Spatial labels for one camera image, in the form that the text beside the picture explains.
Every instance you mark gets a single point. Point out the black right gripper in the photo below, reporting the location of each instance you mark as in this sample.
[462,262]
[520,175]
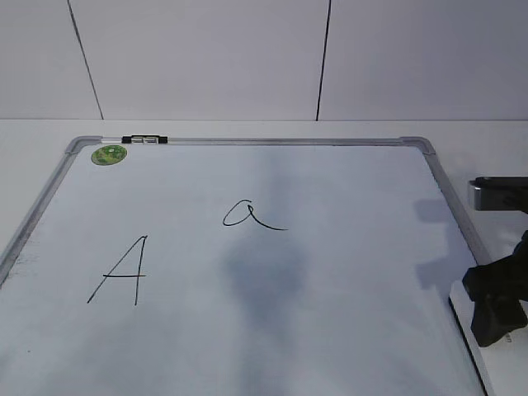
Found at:
[496,289]

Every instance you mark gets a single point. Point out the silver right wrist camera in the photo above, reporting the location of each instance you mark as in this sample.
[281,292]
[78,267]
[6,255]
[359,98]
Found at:
[498,194]

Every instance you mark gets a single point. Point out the green round magnet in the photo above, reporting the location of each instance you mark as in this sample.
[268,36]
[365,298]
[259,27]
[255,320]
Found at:
[109,155]

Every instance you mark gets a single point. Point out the black silver marker pen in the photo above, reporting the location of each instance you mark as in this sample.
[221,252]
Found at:
[137,139]

